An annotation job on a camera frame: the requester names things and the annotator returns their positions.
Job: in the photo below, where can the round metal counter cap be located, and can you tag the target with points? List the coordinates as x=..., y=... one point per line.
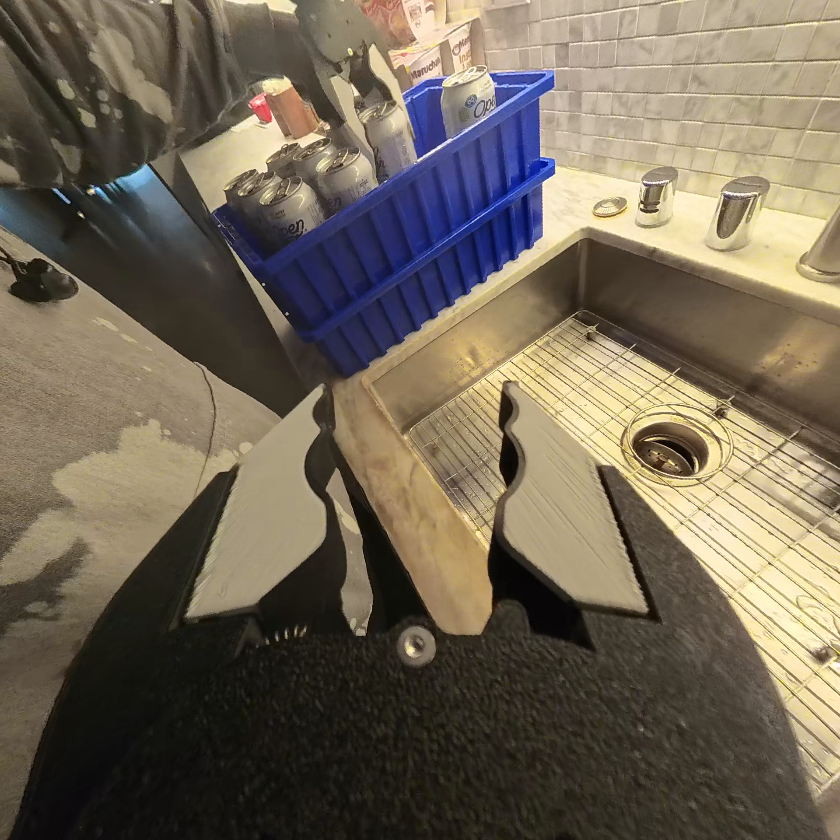
x=610, y=208

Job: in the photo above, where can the brushed metal faucet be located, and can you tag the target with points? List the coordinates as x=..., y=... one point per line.
x=823, y=253

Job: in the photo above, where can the stainless steel sink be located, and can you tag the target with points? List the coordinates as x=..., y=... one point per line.
x=656, y=295

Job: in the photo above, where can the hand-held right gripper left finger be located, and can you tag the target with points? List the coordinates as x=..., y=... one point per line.
x=262, y=525

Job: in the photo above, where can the metal sink drain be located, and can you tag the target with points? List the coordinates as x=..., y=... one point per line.
x=669, y=453

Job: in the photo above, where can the brown container white top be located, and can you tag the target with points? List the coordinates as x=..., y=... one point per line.
x=292, y=111

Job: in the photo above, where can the cluster of silver cans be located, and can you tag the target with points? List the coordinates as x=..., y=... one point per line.
x=289, y=210

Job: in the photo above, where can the red patterned packet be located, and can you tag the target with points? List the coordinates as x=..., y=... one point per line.
x=394, y=16

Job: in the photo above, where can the silver soda can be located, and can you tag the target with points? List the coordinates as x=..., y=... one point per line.
x=394, y=148

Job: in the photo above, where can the blue plastic bin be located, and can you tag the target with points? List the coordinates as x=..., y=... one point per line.
x=407, y=210
x=426, y=295

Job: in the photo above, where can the instant noodle package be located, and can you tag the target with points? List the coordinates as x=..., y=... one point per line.
x=426, y=65

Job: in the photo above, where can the chrome cylinder fixture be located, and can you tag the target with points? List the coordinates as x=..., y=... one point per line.
x=735, y=213
x=656, y=197

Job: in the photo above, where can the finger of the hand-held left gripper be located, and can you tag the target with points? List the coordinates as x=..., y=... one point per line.
x=344, y=105
x=386, y=72

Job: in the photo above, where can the small red cup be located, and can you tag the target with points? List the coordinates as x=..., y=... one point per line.
x=260, y=109

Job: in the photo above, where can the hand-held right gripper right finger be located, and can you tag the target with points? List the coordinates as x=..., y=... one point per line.
x=564, y=525

